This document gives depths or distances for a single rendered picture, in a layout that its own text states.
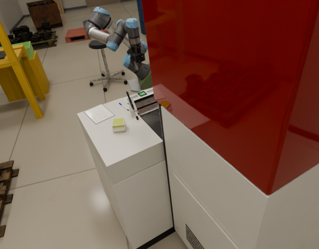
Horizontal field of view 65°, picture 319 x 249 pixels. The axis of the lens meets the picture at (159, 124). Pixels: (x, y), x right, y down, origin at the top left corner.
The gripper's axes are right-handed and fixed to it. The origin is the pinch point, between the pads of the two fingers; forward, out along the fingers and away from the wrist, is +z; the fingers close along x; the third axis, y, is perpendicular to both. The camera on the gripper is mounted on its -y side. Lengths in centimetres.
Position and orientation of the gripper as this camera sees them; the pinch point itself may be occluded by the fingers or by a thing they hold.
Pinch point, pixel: (138, 70)
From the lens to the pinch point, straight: 185.4
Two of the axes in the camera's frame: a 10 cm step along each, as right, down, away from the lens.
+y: 4.9, 4.8, -7.3
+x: 8.7, -3.6, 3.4
